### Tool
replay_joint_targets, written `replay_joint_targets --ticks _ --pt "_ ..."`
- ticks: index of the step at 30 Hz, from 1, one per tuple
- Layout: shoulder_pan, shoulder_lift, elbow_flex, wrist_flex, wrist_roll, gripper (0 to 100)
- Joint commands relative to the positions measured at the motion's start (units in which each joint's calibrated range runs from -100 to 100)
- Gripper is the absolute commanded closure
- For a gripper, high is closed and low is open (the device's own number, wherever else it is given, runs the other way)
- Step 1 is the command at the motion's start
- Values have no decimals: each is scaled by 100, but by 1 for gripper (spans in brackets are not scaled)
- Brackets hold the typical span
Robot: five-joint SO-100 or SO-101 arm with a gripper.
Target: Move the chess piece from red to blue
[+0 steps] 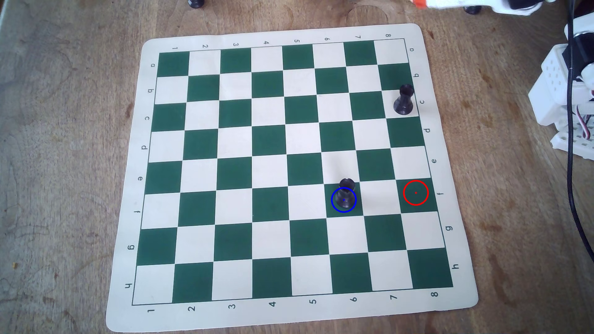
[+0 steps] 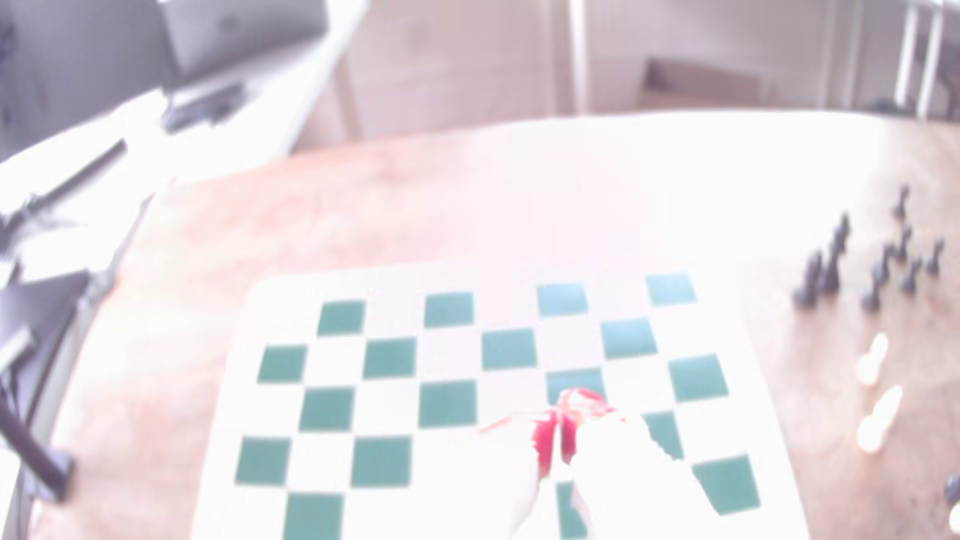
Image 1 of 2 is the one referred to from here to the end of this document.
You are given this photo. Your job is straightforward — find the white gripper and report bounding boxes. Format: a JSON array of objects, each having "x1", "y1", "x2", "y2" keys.
[{"x1": 414, "y1": 0, "x2": 545, "y2": 16}]

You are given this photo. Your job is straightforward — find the red white black servo wires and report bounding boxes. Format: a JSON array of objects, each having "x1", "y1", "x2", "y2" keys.
[{"x1": 575, "y1": 86, "x2": 594, "y2": 141}]

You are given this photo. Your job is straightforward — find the black rook chess piece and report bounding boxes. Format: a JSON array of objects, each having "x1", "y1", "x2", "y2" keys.
[
  {"x1": 335, "y1": 178, "x2": 356, "y2": 209},
  {"x1": 394, "y1": 83, "x2": 415, "y2": 116}
]

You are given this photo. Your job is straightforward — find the green and white chess mat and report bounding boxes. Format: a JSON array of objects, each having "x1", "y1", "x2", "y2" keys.
[{"x1": 105, "y1": 23, "x2": 479, "y2": 333}]

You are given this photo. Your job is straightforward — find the black cable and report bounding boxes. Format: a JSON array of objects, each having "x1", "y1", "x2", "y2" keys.
[{"x1": 565, "y1": 0, "x2": 594, "y2": 263}]

